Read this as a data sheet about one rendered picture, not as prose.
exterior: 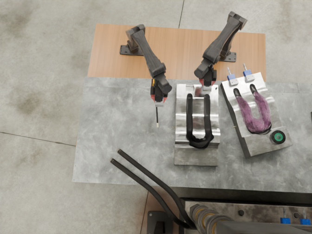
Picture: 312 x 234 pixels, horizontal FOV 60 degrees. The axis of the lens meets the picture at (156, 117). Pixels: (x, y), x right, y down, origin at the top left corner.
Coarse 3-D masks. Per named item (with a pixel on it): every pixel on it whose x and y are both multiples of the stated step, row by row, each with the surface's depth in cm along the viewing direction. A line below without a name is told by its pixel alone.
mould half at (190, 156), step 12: (180, 84) 171; (180, 96) 169; (216, 96) 168; (180, 108) 167; (216, 108) 166; (180, 120) 164; (216, 120) 164; (180, 132) 158; (204, 132) 158; (216, 132) 158; (180, 144) 163; (216, 144) 160; (180, 156) 162; (192, 156) 162; (204, 156) 162; (216, 156) 161
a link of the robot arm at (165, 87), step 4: (164, 64) 142; (164, 68) 143; (164, 72) 145; (152, 76) 143; (156, 76) 144; (160, 76) 143; (164, 76) 143; (160, 80) 142; (164, 80) 141; (160, 84) 143; (164, 84) 140; (168, 84) 141; (160, 88) 144; (164, 88) 141; (168, 88) 142; (164, 92) 143; (168, 92) 145
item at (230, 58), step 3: (231, 54) 184; (222, 57) 179; (225, 57) 180; (228, 57) 183; (231, 57) 183; (234, 57) 183; (219, 60) 183; (222, 60) 183; (225, 60) 183; (228, 60) 183; (231, 60) 183; (234, 60) 183
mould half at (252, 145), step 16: (240, 80) 174; (256, 80) 173; (224, 96) 176; (272, 96) 167; (240, 112) 164; (256, 112) 164; (272, 112) 165; (240, 128) 164; (272, 128) 163; (240, 144) 168; (256, 144) 157; (272, 144) 157; (288, 144) 157
